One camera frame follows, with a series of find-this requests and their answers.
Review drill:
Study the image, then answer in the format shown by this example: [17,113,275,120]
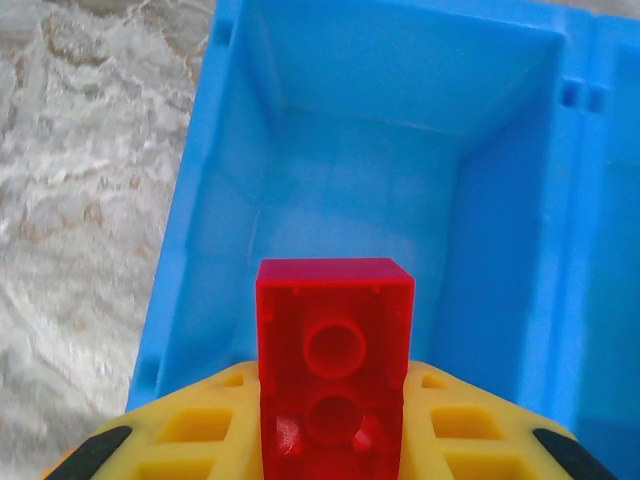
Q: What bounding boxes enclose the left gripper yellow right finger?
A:
[399,358,621,480]

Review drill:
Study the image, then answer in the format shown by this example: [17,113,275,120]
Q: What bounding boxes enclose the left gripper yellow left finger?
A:
[39,359,265,480]

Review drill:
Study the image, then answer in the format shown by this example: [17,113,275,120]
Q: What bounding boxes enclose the red lego brick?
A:
[254,257,417,480]

